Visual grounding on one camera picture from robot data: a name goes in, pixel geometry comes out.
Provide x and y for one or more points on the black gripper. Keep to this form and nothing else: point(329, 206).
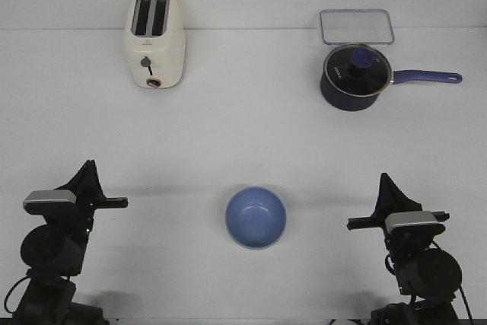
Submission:
point(85, 185)
point(403, 243)

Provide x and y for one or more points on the blue bowl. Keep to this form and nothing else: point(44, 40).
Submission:
point(255, 217)

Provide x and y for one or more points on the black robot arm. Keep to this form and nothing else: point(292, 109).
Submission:
point(54, 252)
point(429, 275)

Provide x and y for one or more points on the dark blue saucepan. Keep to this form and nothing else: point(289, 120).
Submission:
point(356, 94)

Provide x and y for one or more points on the glass pot lid blue knob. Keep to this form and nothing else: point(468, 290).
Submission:
point(355, 61)

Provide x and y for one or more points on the white two-slot toaster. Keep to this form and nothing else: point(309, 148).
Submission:
point(155, 43)

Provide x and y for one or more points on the clear plastic container lid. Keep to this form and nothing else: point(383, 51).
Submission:
point(342, 26)

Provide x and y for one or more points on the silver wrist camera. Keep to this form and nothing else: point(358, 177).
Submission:
point(409, 219)
point(45, 202)

